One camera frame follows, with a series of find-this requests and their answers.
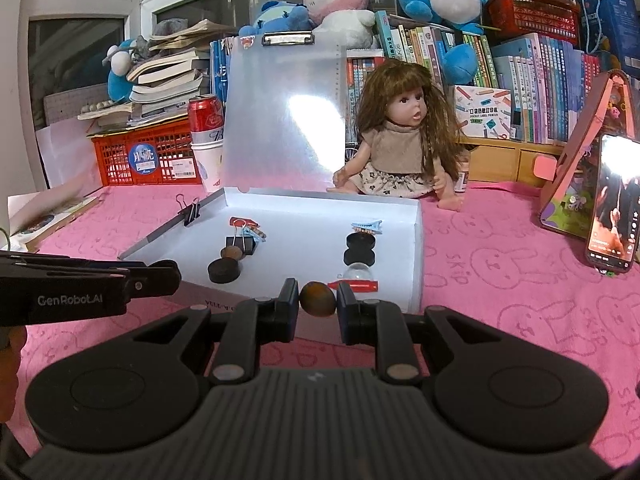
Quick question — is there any doll with brown hair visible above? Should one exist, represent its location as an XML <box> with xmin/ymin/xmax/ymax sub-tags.
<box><xmin>327</xmin><ymin>58</ymin><xmax>468</xmax><ymax>209</ymax></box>

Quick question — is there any person's left hand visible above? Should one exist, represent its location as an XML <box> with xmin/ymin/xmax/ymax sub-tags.
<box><xmin>0</xmin><ymin>327</ymin><xmax>27</xmax><ymax>426</ymax></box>

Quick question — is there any clear dome capsule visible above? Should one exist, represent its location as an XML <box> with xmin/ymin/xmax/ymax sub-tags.
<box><xmin>342</xmin><ymin>262</ymin><xmax>373</xmax><ymax>283</ymax></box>

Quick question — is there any white paper sheet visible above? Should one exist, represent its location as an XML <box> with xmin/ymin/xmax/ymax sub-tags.
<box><xmin>35</xmin><ymin>120</ymin><xmax>106</xmax><ymax>198</ymax></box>

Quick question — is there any smartphone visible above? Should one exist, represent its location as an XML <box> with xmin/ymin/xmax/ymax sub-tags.
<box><xmin>586</xmin><ymin>132</ymin><xmax>640</xmax><ymax>275</ymax></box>

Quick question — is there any wooden desk organizer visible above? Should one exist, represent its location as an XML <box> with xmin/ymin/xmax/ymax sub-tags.
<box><xmin>460</xmin><ymin>137</ymin><xmax>566</xmax><ymax>184</ymax></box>

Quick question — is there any blue and white plush toy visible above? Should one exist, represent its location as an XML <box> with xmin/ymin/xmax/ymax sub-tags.
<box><xmin>102</xmin><ymin>37</ymin><xmax>146</xmax><ymax>103</ymax></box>

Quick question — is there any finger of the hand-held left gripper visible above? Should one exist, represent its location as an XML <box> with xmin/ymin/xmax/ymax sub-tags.
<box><xmin>0</xmin><ymin>252</ymin><xmax>182</xmax><ymax>297</ymax></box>

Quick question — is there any pink rabbit-print towel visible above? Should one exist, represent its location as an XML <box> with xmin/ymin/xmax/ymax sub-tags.
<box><xmin>0</xmin><ymin>180</ymin><xmax>640</xmax><ymax>461</ymax></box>

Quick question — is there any small red mesh basket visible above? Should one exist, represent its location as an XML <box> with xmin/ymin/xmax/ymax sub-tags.
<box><xmin>482</xmin><ymin>0</ymin><xmax>581</xmax><ymax>41</ymax></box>

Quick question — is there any large black round lid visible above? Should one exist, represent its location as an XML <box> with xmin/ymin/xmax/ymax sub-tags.
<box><xmin>207</xmin><ymin>258</ymin><xmax>242</xmax><ymax>283</ymax></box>

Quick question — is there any translucent clipboard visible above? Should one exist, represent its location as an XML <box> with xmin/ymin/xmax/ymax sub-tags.
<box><xmin>220</xmin><ymin>31</ymin><xmax>346</xmax><ymax>193</ymax></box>

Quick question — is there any small black binder clip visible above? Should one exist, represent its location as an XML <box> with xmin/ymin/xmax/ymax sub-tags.
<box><xmin>175</xmin><ymin>195</ymin><xmax>202</xmax><ymax>227</ymax></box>

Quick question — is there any white label printer box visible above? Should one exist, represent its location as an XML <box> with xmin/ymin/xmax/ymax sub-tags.
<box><xmin>452</xmin><ymin>85</ymin><xmax>513</xmax><ymax>142</ymax></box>

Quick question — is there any stack of worn books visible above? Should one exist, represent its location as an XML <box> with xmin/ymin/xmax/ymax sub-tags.
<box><xmin>77</xmin><ymin>19</ymin><xmax>236</xmax><ymax>128</ymax></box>

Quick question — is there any row of books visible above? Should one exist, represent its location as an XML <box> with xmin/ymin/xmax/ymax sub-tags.
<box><xmin>209</xmin><ymin>10</ymin><xmax>601</xmax><ymax>146</ymax></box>

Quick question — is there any small blue plush toy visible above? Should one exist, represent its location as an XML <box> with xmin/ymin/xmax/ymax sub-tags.
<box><xmin>250</xmin><ymin>0</ymin><xmax>316</xmax><ymax>36</ymax></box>

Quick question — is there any large black binder clip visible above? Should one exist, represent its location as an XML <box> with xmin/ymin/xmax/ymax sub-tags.
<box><xmin>223</xmin><ymin>225</ymin><xmax>257</xmax><ymax>255</ymax></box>

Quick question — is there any pink cardboard stand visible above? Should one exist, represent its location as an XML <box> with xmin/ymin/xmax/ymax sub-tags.
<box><xmin>532</xmin><ymin>70</ymin><xmax>640</xmax><ymax>241</ymax></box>

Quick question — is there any blue carton box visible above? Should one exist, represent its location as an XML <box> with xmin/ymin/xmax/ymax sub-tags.
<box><xmin>572</xmin><ymin>0</ymin><xmax>640</xmax><ymax>78</ymax></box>

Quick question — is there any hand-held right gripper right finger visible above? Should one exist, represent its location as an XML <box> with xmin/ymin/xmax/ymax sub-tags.
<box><xmin>336</xmin><ymin>282</ymin><xmax>506</xmax><ymax>386</ymax></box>

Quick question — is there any red plastic basket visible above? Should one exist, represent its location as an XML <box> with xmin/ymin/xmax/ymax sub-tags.
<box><xmin>90</xmin><ymin>120</ymin><xmax>206</xmax><ymax>187</ymax></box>

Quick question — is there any white paper cup blue print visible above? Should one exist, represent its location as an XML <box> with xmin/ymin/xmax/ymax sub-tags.
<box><xmin>191</xmin><ymin>140</ymin><xmax>224</xmax><ymax>193</ymax></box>

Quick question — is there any open booklet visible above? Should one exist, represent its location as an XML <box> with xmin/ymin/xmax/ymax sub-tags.
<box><xmin>7</xmin><ymin>195</ymin><xmax>103</xmax><ymax>253</ymax></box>

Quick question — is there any white window frame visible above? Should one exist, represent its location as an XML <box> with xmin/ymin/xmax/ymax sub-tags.
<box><xmin>20</xmin><ymin>0</ymin><xmax>321</xmax><ymax>111</ymax></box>

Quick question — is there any small black round cap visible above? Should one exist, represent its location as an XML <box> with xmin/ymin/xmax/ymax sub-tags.
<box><xmin>344</xmin><ymin>247</ymin><xmax>377</xmax><ymax>267</ymax></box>

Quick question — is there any red soda can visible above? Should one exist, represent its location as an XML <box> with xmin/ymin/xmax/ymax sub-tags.
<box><xmin>187</xmin><ymin>94</ymin><xmax>223</xmax><ymax>145</ymax></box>

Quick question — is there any grey plush toy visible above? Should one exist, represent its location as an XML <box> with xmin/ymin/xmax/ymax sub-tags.
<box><xmin>132</xmin><ymin>19</ymin><xmax>188</xmax><ymax>56</ymax></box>

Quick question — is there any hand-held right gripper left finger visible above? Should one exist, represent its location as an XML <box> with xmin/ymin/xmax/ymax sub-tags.
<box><xmin>132</xmin><ymin>277</ymin><xmax>301</xmax><ymax>386</ymax></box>

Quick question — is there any silver cardboard box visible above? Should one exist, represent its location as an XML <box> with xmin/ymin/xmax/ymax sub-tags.
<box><xmin>117</xmin><ymin>185</ymin><xmax>426</xmax><ymax>341</ymax></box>

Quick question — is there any grey grid cutting mat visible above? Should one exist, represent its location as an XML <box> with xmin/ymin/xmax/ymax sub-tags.
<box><xmin>42</xmin><ymin>91</ymin><xmax>116</xmax><ymax>126</ymax></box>

